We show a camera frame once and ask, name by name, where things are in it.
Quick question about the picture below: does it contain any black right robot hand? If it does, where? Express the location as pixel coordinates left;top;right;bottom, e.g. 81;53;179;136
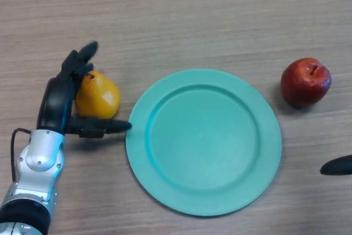
320;155;352;176

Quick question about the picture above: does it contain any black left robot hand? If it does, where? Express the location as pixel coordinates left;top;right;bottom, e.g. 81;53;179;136
36;41;133;139

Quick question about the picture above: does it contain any yellow pear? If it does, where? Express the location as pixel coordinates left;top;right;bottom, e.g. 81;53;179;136
74;71;121;120

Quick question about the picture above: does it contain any green round plate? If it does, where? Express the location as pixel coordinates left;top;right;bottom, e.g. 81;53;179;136
125;69;283;217

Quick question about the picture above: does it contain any red apple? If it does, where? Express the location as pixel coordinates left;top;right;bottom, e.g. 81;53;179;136
280;57;332;108

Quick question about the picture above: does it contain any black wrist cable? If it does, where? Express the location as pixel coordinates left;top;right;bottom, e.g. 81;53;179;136
10;127;34;183

